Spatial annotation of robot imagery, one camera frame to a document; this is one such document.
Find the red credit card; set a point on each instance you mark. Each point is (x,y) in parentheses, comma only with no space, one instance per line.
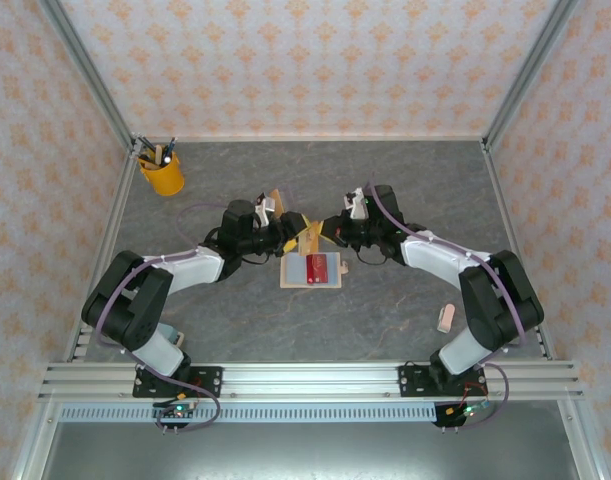
(321,270)

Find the aluminium table edge rail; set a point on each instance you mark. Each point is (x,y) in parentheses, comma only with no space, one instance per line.
(122,175)
(310,138)
(502,200)

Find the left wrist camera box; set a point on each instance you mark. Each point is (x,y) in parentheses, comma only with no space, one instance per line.
(265,210)

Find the white capped marker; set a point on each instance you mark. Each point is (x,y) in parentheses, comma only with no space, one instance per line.
(168,159)

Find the aluminium frame post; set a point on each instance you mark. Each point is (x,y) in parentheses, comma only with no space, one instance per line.
(527,70)
(90,70)

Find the aluminium mounting rail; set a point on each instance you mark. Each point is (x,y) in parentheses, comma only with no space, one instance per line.
(310,380)

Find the teal block with tan edge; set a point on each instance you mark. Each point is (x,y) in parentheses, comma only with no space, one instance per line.
(171,334)

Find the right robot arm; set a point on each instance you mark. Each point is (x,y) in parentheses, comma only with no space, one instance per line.
(500,305)

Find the clear acrylic card stand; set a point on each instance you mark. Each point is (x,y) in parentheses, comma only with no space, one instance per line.
(288,192)

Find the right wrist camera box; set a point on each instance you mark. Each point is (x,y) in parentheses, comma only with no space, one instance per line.
(356,207)

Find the grey metal panel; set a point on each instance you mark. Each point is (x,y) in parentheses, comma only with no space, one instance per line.
(310,450)

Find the blue pen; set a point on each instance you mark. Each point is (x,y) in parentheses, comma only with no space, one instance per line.
(171,146)

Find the gold credit card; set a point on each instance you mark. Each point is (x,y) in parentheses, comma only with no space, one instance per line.
(310,242)

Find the black pen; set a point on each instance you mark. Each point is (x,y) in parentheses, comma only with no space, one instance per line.
(147,144)

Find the wooden craft stick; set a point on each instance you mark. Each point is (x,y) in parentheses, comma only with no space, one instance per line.
(158,155)

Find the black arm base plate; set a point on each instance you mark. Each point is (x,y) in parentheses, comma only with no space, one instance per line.
(412,382)
(210,380)

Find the yellow pen cup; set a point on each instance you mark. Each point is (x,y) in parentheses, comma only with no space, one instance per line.
(167,180)

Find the controller circuit board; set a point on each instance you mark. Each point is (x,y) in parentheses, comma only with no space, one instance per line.
(465,411)
(179,411)

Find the small pink eraser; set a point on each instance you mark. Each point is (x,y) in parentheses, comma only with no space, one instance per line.
(446,318)

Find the tan card in stand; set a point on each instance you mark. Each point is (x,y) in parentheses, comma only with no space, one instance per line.
(278,199)

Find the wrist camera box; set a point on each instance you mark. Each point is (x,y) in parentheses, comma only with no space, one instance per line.
(356,207)
(265,210)

